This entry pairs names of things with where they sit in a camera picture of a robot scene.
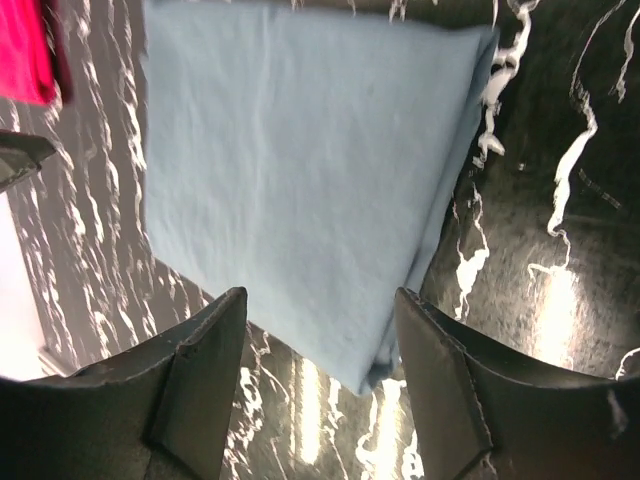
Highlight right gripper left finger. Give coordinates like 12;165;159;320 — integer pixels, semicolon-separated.
1;287;247;479

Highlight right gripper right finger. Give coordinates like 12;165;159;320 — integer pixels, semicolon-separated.
394;288;639;479

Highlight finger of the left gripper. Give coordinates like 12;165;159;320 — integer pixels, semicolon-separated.
0;130;56;193

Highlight grey blue t shirt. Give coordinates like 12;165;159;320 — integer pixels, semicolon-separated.
142;1;499;395

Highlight folded red t shirt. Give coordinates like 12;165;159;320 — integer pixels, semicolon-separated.
1;0;73;106

